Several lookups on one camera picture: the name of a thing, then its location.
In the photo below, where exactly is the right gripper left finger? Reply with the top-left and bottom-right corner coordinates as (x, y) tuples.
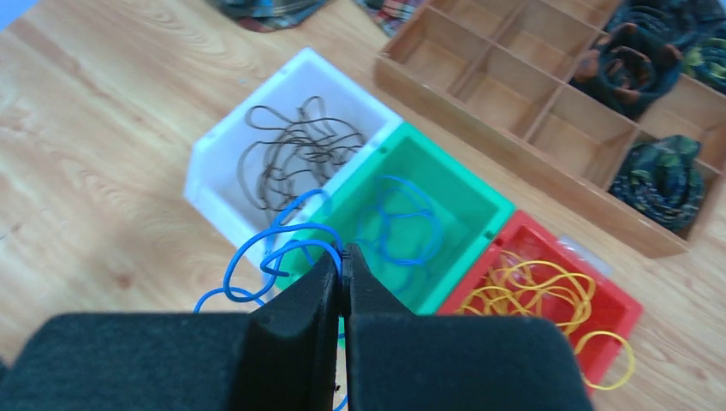
(1, 255), (339, 410)

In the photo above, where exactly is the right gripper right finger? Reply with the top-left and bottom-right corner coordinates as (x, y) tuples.
(342, 244), (592, 410)

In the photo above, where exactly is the blue cable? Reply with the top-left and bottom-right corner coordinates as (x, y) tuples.
(193, 189), (348, 411)

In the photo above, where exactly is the yellow cable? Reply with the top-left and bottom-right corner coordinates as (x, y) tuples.
(456, 249), (638, 392)

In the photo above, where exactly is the brown cable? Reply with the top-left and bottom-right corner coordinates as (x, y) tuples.
(236, 95), (367, 212)

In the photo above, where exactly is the green plastic bin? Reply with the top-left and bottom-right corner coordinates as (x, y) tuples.
(292, 123), (515, 314)

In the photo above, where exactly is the red plastic bin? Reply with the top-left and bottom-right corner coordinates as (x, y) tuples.
(437, 211), (643, 390)

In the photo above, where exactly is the white plastic bin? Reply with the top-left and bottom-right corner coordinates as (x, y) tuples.
(184, 47), (402, 247)

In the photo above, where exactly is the wooden compartment tray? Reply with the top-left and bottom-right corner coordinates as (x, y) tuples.
(374, 0), (725, 258)

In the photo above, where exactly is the rolled green tie bottom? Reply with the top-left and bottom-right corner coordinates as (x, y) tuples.
(609, 134), (705, 232)

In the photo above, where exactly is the plaid cloth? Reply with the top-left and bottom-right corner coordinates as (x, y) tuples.
(211, 0), (425, 38)

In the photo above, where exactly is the rolled dark tie middle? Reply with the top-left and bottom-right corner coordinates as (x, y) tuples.
(569, 22), (683, 121)

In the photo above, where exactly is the rolled green tie top-right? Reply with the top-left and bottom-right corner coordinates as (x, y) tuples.
(683, 34), (725, 94)

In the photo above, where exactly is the rolled dark tie top-left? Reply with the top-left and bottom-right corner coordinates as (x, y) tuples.
(604, 0), (725, 52)

